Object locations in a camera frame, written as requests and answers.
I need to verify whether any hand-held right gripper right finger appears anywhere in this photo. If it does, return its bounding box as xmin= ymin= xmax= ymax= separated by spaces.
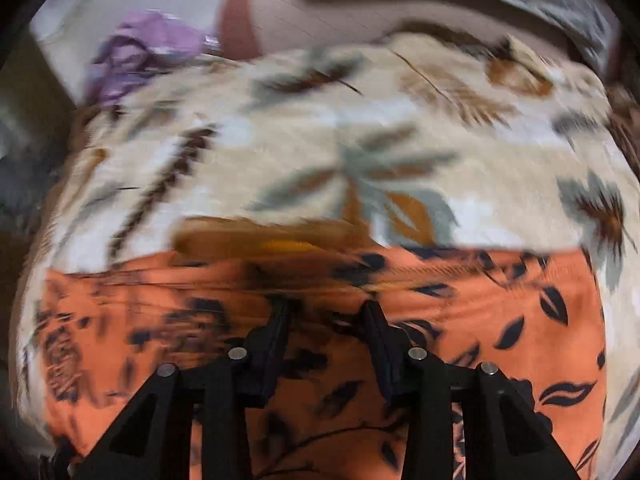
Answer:
xmin=361 ymin=300 xmax=581 ymax=480

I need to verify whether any cream leaf print blanket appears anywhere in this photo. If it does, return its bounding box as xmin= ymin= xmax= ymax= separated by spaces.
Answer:
xmin=10 ymin=30 xmax=640 ymax=471

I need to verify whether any orange floral garment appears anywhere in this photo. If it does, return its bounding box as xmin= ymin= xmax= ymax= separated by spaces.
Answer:
xmin=37 ymin=217 xmax=613 ymax=480

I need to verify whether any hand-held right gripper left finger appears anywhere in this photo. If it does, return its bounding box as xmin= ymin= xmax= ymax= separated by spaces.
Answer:
xmin=67 ymin=298 xmax=292 ymax=480

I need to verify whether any purple crumpled cloth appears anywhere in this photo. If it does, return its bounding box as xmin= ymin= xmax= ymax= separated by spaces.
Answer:
xmin=85 ymin=9 xmax=221 ymax=108

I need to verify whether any pink bolster pillow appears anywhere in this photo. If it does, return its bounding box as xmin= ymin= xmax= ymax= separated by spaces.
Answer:
xmin=215 ymin=0 xmax=576 ymax=61

